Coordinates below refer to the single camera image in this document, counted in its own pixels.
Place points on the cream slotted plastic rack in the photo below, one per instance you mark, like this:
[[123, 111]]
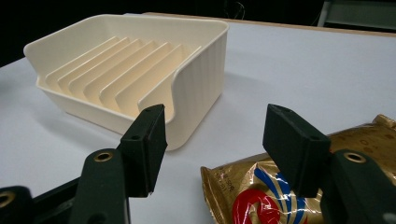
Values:
[[130, 74]]

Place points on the grey metal stand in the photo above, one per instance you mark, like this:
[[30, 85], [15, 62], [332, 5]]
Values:
[[358, 14]]

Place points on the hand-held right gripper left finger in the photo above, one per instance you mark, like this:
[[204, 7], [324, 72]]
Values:
[[137, 161]]

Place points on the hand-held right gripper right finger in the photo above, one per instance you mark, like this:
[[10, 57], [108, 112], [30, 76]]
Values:
[[311, 155]]

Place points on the gold foil snack packet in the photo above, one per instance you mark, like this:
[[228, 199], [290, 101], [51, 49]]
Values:
[[249, 193]]

